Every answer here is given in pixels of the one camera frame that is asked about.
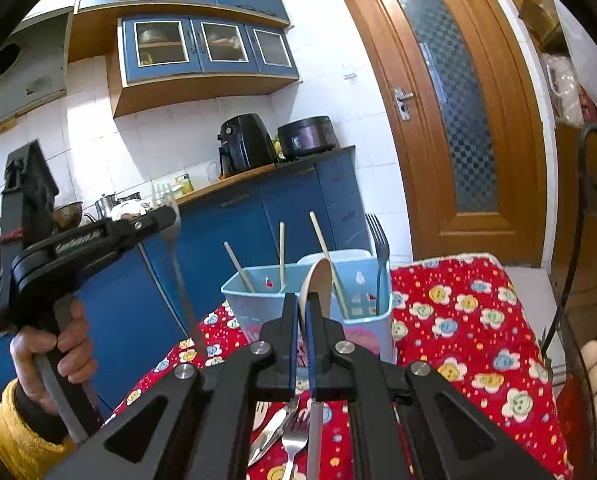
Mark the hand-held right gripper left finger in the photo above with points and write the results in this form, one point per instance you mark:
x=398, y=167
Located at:
x=293, y=360

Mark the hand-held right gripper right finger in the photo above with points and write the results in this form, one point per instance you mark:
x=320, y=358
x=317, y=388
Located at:
x=314, y=360

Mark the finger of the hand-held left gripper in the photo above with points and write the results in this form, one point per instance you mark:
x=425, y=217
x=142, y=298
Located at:
x=148, y=227

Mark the light blue utensil box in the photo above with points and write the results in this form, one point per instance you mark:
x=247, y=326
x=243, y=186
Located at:
x=258, y=305

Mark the steel table knife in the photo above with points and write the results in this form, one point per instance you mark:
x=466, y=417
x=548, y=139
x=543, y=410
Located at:
x=268, y=435

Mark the person's left forearm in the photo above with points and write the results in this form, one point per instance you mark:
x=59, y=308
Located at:
x=8, y=440

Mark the person's left hand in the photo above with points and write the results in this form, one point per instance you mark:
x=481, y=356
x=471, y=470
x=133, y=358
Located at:
x=73, y=335

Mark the white bowl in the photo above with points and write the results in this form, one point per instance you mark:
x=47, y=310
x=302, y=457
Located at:
x=131, y=208

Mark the steel pot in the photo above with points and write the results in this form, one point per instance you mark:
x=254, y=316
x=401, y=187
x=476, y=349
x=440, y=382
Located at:
x=106, y=204

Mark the metal wok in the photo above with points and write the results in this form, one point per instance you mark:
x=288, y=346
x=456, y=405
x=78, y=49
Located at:
x=68, y=212

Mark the blue kitchen counter cabinet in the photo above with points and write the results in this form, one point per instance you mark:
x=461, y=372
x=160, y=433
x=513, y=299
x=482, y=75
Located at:
x=128, y=300

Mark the white jug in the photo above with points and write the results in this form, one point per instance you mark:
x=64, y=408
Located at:
x=209, y=172

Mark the black air fryer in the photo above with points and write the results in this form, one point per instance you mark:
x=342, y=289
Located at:
x=246, y=145

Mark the red smiley flower tablecloth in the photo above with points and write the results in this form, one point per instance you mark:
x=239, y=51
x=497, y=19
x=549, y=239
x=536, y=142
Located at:
x=468, y=340

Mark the dark rice cooker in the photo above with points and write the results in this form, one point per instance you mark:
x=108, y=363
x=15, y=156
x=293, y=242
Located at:
x=308, y=137

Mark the grey range hood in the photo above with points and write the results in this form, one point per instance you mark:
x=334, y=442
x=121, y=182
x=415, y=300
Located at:
x=28, y=75

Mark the wooden door with glass panel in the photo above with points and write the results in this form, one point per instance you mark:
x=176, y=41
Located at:
x=408, y=185

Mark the blue glass-front wall cabinet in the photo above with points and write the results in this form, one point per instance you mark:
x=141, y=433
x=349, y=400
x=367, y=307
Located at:
x=143, y=90

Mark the white wall switch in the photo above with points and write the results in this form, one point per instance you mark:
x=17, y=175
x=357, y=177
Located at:
x=349, y=72

